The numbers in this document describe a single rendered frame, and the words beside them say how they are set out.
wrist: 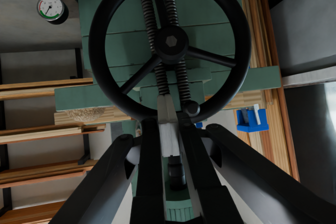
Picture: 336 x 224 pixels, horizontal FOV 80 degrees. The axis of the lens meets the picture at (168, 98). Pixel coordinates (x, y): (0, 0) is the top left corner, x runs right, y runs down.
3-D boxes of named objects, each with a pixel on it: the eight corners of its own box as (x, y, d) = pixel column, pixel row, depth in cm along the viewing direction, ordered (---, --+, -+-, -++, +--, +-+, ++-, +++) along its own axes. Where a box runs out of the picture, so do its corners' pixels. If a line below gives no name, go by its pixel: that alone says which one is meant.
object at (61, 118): (230, 94, 69) (231, 105, 69) (228, 94, 71) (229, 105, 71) (53, 113, 67) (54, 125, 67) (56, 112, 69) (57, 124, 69)
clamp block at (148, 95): (205, 80, 44) (209, 121, 44) (194, 86, 58) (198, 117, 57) (137, 87, 44) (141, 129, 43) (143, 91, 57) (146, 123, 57)
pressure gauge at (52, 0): (61, -16, 47) (64, 19, 47) (69, -7, 51) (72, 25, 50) (34, -13, 47) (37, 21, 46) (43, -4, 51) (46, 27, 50)
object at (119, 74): (241, 54, 54) (243, 68, 54) (219, 68, 75) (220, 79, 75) (91, 69, 53) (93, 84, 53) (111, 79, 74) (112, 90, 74)
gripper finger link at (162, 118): (171, 157, 16) (162, 158, 16) (166, 120, 22) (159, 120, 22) (168, 122, 15) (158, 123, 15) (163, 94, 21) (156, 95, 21)
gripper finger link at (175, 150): (168, 122, 15) (178, 120, 15) (163, 94, 21) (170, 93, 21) (171, 157, 16) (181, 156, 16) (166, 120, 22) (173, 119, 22)
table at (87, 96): (305, 56, 45) (308, 83, 45) (247, 76, 75) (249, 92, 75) (28, 84, 43) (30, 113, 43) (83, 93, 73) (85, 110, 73)
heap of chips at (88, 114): (94, 107, 53) (95, 121, 53) (108, 107, 67) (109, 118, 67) (59, 111, 53) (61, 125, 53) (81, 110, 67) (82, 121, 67)
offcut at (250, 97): (260, 89, 55) (261, 103, 55) (259, 90, 59) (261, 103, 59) (242, 91, 57) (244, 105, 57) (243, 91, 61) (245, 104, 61)
